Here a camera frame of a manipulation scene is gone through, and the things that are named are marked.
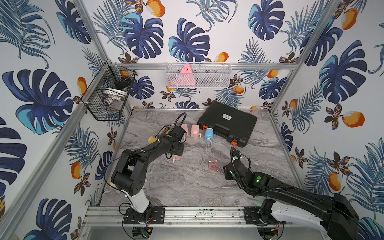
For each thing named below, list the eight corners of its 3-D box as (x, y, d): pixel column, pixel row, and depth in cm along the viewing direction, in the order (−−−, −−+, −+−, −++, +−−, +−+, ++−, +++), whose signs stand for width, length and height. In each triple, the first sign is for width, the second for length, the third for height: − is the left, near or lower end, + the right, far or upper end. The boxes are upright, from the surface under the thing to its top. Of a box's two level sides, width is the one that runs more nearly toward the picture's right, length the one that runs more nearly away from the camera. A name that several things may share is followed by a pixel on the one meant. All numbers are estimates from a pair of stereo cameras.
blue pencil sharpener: (205, 145, 102) (205, 139, 97) (204, 133, 108) (204, 127, 103) (213, 145, 102) (214, 139, 97) (212, 133, 108) (213, 127, 103)
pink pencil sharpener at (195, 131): (191, 140, 106) (191, 134, 100) (191, 131, 111) (191, 124, 105) (200, 140, 106) (201, 134, 100) (200, 131, 111) (200, 124, 105)
